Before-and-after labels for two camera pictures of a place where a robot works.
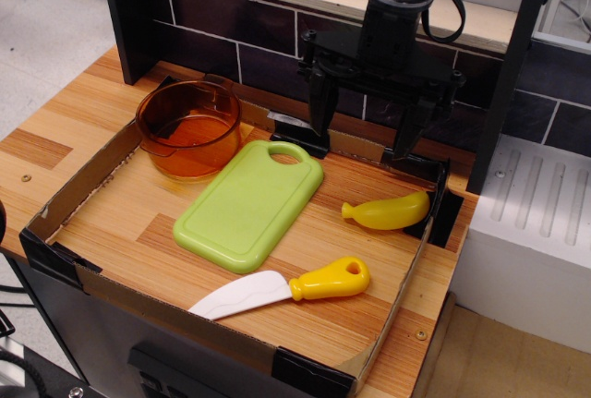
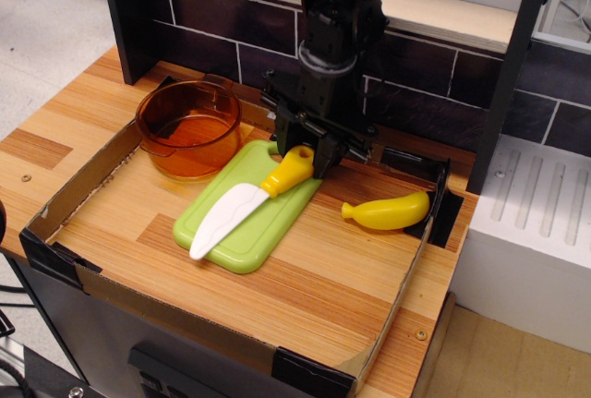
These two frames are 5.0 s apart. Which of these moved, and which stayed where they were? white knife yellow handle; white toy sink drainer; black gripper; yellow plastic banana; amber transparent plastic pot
Moved: white knife yellow handle; black gripper
Stayed: white toy sink drainer; amber transparent plastic pot; yellow plastic banana
